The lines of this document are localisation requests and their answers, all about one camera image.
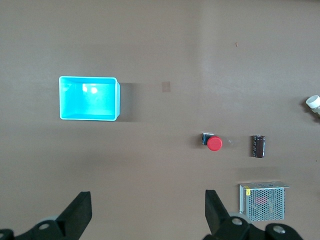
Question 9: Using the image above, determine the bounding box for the red push button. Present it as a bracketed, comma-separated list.
[201, 132, 223, 152]

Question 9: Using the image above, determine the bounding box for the white capped metal fitting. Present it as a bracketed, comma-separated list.
[305, 94, 320, 118]

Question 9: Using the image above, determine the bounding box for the cyan plastic box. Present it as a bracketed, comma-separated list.
[58, 75, 121, 122]

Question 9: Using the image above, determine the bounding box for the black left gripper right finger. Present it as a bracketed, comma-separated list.
[203, 189, 251, 240]

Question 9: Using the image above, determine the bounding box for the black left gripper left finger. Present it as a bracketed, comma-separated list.
[17, 191, 93, 240]

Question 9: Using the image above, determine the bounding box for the dark brown cylindrical capacitor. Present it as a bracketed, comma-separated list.
[250, 134, 266, 159]

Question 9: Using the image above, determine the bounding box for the metal mesh power supply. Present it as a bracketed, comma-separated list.
[238, 181, 290, 222]

